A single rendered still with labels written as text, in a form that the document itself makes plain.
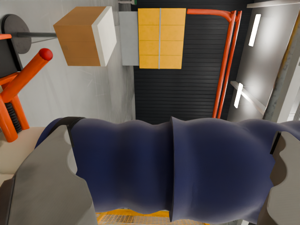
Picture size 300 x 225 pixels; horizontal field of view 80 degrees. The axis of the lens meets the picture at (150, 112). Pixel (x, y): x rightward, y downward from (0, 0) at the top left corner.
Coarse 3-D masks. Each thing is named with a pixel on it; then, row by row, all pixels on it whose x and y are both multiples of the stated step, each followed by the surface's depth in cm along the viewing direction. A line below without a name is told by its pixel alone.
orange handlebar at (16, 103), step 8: (0, 96) 36; (16, 96) 40; (0, 104) 36; (16, 104) 40; (0, 112) 36; (16, 112) 41; (24, 112) 42; (0, 120) 37; (8, 120) 38; (24, 120) 42; (8, 128) 38; (24, 128) 43; (8, 136) 39; (16, 136) 40
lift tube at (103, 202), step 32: (96, 128) 39; (128, 128) 39; (160, 128) 41; (96, 160) 35; (128, 160) 35; (160, 160) 35; (96, 192) 35; (128, 192) 35; (160, 192) 35; (192, 192) 33
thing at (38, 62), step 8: (40, 56) 32; (48, 56) 33; (32, 64) 33; (40, 64) 33; (24, 72) 34; (32, 72) 34; (16, 80) 35; (24, 80) 35; (8, 88) 36; (16, 88) 36; (8, 96) 37
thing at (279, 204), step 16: (272, 144) 11; (288, 144) 9; (288, 160) 8; (272, 176) 9; (288, 176) 8; (272, 192) 7; (288, 192) 7; (272, 208) 6; (288, 208) 6; (272, 224) 6; (288, 224) 6
